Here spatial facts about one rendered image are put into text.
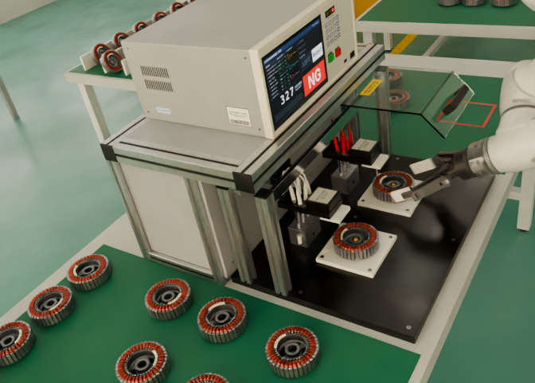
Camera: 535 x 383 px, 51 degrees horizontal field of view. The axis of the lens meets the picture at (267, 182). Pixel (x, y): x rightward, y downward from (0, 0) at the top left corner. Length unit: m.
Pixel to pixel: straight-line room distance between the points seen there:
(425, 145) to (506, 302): 0.81
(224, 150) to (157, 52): 0.28
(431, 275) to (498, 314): 1.00
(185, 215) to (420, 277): 0.56
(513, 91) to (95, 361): 1.13
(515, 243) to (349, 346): 1.51
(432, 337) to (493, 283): 1.21
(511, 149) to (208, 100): 0.68
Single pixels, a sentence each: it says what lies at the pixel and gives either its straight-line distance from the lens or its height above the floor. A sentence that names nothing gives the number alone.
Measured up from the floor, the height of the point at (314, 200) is 0.92.
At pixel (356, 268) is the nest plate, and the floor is 0.78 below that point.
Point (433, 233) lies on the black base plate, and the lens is 1.46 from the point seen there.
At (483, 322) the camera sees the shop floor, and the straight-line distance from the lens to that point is 2.30.
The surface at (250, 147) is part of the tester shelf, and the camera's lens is 1.21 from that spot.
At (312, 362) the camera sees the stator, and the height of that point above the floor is 0.77.
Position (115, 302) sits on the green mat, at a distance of 1.49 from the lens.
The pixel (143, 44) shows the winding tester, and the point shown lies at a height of 1.31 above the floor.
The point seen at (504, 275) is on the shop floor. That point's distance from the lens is 2.48.
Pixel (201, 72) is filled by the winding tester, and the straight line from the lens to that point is 1.25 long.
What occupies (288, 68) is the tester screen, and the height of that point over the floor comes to 1.24.
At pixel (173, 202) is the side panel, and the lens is 1.35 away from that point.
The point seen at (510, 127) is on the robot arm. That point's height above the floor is 1.03.
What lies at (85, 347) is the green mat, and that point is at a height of 0.75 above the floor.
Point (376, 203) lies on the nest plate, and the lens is 1.54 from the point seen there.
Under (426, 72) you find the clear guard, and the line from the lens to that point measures 1.56.
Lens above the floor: 1.71
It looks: 33 degrees down
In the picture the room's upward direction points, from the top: 11 degrees counter-clockwise
